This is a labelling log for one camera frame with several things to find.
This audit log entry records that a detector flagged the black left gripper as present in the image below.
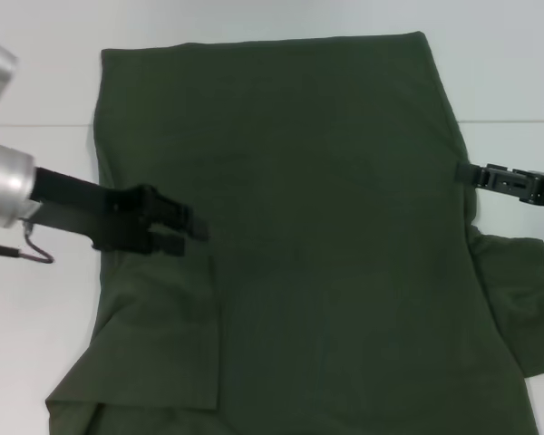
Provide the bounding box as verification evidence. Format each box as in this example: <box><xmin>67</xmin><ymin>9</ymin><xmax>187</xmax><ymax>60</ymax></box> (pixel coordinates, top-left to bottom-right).
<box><xmin>30</xmin><ymin>166</ymin><xmax>210</xmax><ymax>258</ymax></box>

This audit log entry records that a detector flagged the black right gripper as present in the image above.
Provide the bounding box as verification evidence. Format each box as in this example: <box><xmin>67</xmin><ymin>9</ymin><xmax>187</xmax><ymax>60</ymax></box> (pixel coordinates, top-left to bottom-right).
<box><xmin>455</xmin><ymin>160</ymin><xmax>544</xmax><ymax>208</ymax></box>

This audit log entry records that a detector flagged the dark green t-shirt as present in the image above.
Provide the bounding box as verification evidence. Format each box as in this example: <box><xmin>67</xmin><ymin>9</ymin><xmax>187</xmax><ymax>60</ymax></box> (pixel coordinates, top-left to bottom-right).
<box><xmin>44</xmin><ymin>30</ymin><xmax>544</xmax><ymax>435</ymax></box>

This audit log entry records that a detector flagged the dark cable with metal plug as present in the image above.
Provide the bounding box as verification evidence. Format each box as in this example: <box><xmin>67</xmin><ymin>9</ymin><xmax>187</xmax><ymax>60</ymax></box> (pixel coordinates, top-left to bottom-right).
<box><xmin>0</xmin><ymin>219</ymin><xmax>55</xmax><ymax>266</ymax></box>

